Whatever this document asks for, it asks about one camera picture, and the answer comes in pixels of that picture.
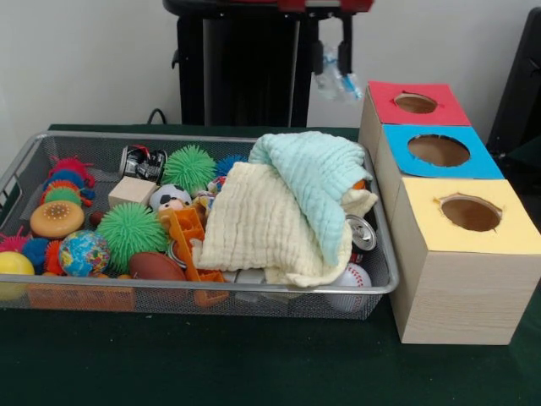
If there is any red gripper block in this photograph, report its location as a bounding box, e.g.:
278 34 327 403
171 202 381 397
276 0 375 76

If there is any clear blue-print plastic packet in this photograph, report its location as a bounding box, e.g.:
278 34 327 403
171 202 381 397
312 40 363 102

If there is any mint waffle cloth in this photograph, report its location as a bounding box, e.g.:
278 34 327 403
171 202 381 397
248 130 374 267

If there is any cream waffle cloth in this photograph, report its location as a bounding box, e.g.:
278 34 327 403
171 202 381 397
196 162 380 288

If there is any wooden box with three holes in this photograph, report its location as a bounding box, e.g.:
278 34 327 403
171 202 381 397
357 80 541 346

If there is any shallow silver mesh bin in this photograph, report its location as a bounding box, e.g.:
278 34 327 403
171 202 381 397
0 129 401 318

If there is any green spiky rubber ball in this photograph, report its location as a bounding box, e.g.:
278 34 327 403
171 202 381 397
161 145 217 198
96 201 170 274

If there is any black upright panel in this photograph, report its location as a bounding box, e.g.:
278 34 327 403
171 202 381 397
485 6 541 149

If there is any toy soccer ball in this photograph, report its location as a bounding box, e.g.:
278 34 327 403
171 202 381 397
148 184 194 212

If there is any crushed black can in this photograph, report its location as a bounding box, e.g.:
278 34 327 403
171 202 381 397
119 145 168 184

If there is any dark green side-table cloth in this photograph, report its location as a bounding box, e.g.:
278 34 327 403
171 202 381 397
505 134 541 173

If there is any plain wooden cube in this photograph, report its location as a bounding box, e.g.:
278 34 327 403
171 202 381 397
107 175 160 208

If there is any brown toy football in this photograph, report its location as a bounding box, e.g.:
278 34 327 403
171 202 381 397
128 252 187 282

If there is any globe print ball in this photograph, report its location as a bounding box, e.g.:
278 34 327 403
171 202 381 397
57 230 112 278

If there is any dark green table cloth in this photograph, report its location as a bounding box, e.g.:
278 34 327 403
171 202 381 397
0 123 541 406

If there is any tan toy burger bun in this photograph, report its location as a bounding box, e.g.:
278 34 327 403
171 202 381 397
29 200 85 239

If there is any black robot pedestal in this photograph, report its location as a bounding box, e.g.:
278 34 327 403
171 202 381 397
162 0 322 128

